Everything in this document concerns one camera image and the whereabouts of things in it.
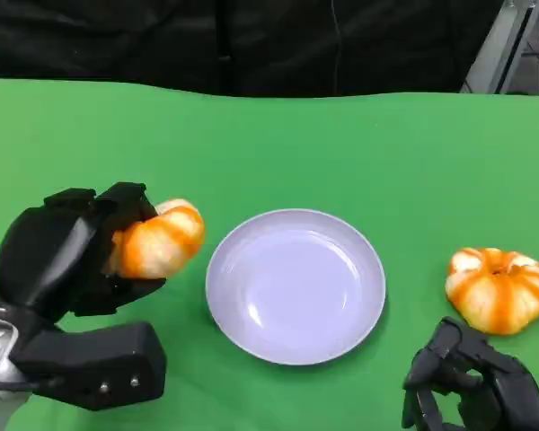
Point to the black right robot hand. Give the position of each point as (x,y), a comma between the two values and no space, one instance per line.
(507,395)

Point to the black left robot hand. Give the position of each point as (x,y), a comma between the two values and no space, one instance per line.
(45,260)

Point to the black curtain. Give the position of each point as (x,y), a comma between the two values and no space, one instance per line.
(206,40)

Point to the lilac plate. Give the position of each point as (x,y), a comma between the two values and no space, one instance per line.
(296,287)

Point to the green table cloth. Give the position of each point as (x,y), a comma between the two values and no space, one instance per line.
(296,148)

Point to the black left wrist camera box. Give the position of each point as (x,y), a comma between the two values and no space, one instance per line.
(99,359)

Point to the grey metal frame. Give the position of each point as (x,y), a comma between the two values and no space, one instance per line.
(505,45)

